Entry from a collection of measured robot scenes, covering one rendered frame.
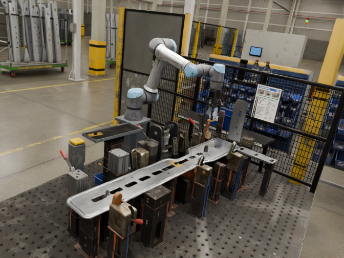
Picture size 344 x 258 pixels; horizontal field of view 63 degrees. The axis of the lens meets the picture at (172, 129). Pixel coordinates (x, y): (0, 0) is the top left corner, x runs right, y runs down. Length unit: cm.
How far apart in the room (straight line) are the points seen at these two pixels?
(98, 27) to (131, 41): 483
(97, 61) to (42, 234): 814
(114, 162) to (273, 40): 748
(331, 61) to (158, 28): 270
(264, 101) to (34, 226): 190
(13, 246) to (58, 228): 23
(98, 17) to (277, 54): 537
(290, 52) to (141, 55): 500
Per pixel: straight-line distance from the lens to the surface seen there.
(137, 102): 215
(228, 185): 209
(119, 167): 161
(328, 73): 239
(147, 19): 455
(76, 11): 864
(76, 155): 164
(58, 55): 981
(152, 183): 157
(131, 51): 474
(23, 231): 178
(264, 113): 252
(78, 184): 149
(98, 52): 951
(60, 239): 169
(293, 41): 858
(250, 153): 218
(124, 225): 126
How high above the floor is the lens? 181
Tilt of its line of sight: 20 degrees down
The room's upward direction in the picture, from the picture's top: 7 degrees clockwise
